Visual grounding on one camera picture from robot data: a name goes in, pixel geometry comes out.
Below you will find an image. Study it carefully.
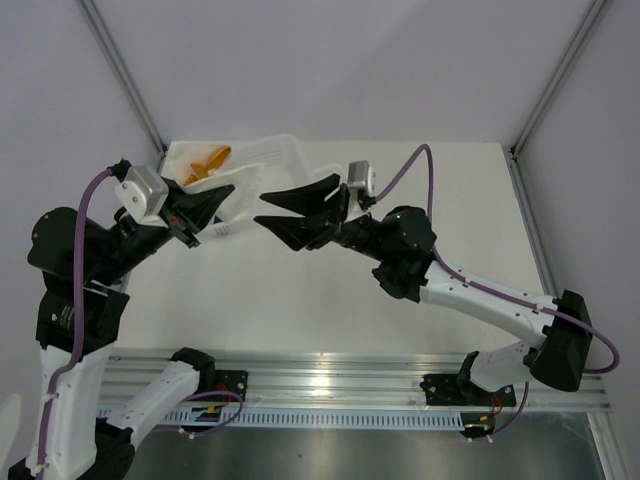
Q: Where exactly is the aluminium rail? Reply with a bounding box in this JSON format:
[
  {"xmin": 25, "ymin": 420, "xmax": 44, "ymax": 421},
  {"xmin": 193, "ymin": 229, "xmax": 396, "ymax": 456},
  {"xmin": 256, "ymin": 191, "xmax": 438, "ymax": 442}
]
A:
[
  {"xmin": 100, "ymin": 349, "xmax": 611, "ymax": 413},
  {"xmin": 113, "ymin": 150, "xmax": 167, "ymax": 293},
  {"xmin": 504, "ymin": 148, "xmax": 587, "ymax": 295}
]

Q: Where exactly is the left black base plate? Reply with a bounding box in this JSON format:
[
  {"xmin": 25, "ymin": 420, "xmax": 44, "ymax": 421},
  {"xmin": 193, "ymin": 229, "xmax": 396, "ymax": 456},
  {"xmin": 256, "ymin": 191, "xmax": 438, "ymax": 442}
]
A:
[{"xmin": 212, "ymin": 370, "xmax": 249, "ymax": 403}]

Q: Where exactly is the large white plastic basket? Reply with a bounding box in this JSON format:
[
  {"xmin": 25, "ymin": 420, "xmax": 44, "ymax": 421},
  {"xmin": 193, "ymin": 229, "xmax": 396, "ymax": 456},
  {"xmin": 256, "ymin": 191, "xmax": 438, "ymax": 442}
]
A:
[{"xmin": 202, "ymin": 134, "xmax": 313, "ymax": 237}]

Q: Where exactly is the small white plastic tray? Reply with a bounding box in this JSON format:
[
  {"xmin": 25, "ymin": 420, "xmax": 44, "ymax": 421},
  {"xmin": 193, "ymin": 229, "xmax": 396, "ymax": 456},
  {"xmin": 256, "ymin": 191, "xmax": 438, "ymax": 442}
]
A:
[{"xmin": 312, "ymin": 163, "xmax": 347, "ymax": 189}]

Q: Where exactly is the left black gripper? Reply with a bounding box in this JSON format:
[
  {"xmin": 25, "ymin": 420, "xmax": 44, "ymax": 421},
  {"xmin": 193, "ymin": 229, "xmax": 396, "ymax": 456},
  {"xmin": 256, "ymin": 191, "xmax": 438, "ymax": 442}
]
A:
[{"xmin": 92, "ymin": 170, "xmax": 235, "ymax": 284}]

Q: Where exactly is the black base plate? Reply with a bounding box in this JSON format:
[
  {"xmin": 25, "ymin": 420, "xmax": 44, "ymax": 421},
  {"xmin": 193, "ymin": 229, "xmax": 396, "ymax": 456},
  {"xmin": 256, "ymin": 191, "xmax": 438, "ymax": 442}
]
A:
[
  {"xmin": 419, "ymin": 374, "xmax": 516, "ymax": 407},
  {"xmin": 212, "ymin": 370, "xmax": 249, "ymax": 403}
]

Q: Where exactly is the right side aluminium rail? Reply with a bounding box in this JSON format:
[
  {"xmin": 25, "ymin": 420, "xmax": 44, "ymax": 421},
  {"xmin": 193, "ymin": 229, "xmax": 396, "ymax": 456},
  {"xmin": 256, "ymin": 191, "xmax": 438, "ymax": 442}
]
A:
[{"xmin": 504, "ymin": 148, "xmax": 587, "ymax": 295}]

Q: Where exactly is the white slotted cable duct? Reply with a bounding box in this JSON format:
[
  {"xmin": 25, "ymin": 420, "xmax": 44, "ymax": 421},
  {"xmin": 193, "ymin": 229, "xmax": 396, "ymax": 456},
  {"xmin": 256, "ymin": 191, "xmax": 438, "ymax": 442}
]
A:
[{"xmin": 160, "ymin": 407, "xmax": 464, "ymax": 432}]

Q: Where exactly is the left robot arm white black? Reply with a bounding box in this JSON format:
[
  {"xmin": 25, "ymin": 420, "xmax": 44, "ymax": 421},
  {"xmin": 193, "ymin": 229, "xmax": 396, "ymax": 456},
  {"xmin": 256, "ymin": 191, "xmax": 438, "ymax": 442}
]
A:
[{"xmin": 8, "ymin": 178, "xmax": 242, "ymax": 479}]

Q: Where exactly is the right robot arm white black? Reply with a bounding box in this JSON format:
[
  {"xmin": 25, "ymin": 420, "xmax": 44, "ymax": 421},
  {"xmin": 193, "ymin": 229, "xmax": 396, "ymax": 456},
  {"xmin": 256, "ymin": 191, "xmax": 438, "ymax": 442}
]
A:
[{"xmin": 254, "ymin": 174, "xmax": 593, "ymax": 404}]

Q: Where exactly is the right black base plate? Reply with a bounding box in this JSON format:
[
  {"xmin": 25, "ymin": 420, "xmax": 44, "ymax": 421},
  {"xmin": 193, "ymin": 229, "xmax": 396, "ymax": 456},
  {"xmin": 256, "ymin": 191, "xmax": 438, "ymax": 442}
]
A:
[{"xmin": 419, "ymin": 374, "xmax": 516, "ymax": 407}]

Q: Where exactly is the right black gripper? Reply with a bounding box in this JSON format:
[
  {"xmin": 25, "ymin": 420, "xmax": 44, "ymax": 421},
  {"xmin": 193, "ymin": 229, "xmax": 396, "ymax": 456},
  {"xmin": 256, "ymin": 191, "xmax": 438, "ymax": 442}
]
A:
[{"xmin": 254, "ymin": 174, "xmax": 392, "ymax": 263}]

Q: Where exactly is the orange plastic spoon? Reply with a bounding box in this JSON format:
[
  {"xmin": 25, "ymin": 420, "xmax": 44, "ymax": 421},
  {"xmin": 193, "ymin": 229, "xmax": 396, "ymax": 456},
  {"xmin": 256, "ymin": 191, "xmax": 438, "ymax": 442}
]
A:
[{"xmin": 192, "ymin": 145, "xmax": 232, "ymax": 179}]

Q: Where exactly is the aluminium front rail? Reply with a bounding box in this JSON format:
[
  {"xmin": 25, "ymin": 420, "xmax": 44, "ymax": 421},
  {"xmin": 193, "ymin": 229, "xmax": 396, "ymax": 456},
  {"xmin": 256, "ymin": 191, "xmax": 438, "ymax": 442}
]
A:
[{"xmin": 100, "ymin": 349, "xmax": 611, "ymax": 413}]

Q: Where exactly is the left aluminium frame post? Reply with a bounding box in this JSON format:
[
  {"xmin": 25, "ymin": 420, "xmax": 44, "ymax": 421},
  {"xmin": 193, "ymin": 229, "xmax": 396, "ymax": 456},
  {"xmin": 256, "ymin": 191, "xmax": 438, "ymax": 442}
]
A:
[{"xmin": 75, "ymin": 0, "xmax": 168, "ymax": 158}]

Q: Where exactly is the right aluminium frame post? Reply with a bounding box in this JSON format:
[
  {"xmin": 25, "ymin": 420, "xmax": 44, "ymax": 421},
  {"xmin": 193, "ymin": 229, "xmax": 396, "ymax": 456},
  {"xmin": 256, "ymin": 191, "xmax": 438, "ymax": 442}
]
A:
[{"xmin": 509, "ymin": 0, "xmax": 614, "ymax": 159}]

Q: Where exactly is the left side aluminium rail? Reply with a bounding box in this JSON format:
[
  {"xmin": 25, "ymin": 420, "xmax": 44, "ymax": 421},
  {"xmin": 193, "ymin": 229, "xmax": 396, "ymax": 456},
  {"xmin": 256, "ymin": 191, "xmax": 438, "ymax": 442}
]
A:
[{"xmin": 113, "ymin": 150, "xmax": 167, "ymax": 293}]

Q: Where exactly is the aluminium frame post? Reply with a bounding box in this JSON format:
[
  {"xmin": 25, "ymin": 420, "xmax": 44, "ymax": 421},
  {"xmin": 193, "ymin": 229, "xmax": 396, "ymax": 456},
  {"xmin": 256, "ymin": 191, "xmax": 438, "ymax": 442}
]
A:
[
  {"xmin": 509, "ymin": 0, "xmax": 614, "ymax": 159},
  {"xmin": 75, "ymin": 0, "xmax": 168, "ymax": 158}
]

